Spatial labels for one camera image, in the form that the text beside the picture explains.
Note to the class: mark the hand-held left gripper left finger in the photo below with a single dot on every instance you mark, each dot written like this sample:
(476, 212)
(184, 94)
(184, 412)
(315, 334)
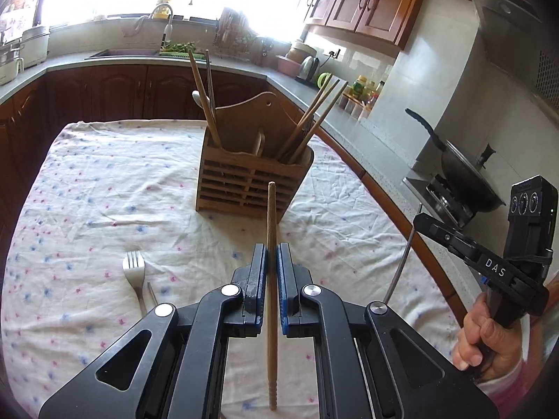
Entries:
(257, 288)

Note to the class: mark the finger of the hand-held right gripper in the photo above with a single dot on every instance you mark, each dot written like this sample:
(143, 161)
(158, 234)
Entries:
(441, 233)

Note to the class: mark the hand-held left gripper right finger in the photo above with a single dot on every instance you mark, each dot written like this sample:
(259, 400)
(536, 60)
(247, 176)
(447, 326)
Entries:
(286, 288)

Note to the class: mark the metal chopstick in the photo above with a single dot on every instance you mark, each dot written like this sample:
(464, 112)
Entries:
(399, 266)
(152, 293)

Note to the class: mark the light wooden chopstick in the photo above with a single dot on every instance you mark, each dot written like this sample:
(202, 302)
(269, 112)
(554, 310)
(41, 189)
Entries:
(326, 113)
(318, 107)
(203, 96)
(271, 209)

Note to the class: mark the wooden utensil holder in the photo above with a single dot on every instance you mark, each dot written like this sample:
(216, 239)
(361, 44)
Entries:
(249, 113)

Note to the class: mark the dark thin chopstick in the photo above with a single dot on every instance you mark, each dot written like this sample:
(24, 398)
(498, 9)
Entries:
(317, 96)
(210, 83)

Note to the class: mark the person's right hand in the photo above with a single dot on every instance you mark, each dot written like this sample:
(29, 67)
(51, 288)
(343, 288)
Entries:
(474, 340)

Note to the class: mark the gas stove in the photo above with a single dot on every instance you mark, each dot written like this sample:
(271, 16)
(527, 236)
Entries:
(441, 203)

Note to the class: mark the black wok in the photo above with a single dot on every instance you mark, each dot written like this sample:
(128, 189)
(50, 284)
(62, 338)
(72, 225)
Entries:
(467, 179)

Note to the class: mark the metal fork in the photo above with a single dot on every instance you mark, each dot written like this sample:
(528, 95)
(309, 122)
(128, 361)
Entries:
(133, 266)

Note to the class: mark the spice jar rack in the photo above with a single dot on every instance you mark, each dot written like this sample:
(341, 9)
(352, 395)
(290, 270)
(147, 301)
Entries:
(353, 107)

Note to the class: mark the condiment bottle cluster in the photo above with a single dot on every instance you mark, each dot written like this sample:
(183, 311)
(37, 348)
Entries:
(360, 85)

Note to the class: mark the white floral tablecloth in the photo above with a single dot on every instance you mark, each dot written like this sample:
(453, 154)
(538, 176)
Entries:
(109, 183)

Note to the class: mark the steel range hood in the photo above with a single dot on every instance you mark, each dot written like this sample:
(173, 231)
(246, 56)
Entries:
(515, 22)

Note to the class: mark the metal spoon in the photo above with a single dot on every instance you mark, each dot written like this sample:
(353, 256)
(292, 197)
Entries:
(198, 98)

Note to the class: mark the grey kitchen countertop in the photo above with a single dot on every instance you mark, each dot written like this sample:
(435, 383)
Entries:
(284, 85)

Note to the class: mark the stainless steel kettle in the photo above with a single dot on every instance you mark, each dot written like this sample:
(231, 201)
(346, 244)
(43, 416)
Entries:
(308, 69)

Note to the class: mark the pink basin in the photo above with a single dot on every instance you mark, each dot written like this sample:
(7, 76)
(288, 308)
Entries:
(287, 66)

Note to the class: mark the beige pot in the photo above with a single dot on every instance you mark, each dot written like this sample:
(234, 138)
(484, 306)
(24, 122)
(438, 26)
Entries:
(300, 50)

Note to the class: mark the wooden upper cabinets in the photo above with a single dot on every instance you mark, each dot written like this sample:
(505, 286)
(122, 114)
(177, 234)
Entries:
(375, 6)

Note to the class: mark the wooden base cabinets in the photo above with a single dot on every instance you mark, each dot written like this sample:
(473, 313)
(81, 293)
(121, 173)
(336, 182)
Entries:
(109, 91)

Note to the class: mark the dish drying rack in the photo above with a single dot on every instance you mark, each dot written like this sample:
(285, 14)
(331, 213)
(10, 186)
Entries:
(236, 41)

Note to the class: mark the green colander with vegetables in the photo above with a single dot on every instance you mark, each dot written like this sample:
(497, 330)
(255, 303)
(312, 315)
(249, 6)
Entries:
(181, 50)

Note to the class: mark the kitchen sink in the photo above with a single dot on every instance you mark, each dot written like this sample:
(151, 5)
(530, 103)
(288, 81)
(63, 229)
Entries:
(122, 53)

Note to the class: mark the chrome kitchen faucet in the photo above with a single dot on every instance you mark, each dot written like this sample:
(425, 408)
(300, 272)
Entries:
(167, 30)

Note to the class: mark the white pot with lid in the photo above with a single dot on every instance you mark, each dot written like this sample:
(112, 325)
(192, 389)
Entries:
(34, 48)

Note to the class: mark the stainless steel pot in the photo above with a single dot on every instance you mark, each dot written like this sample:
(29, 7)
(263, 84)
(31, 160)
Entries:
(8, 67)

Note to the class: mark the wall socket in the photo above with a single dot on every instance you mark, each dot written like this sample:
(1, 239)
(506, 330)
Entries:
(334, 53)

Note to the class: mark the tropical fruit wall poster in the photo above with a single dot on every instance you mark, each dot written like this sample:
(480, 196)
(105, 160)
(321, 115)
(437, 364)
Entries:
(17, 8)

